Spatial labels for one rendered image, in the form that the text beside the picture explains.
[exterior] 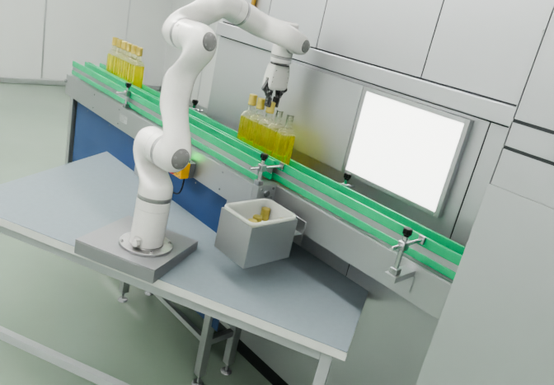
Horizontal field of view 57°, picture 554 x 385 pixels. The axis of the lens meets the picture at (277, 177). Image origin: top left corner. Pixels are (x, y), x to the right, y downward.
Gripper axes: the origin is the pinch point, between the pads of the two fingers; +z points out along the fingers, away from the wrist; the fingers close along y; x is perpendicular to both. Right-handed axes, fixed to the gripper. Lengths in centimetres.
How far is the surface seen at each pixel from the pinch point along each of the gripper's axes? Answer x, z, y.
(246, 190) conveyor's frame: 12.1, 32.3, 15.6
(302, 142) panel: 10.2, 14.1, -11.9
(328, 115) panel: 20.5, -0.4, -11.8
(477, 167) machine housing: 82, -2, -14
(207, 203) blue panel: -13, 49, 13
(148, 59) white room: -576, 85, -288
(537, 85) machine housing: 104, -32, 24
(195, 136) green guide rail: -28.5, 23.8, 13.0
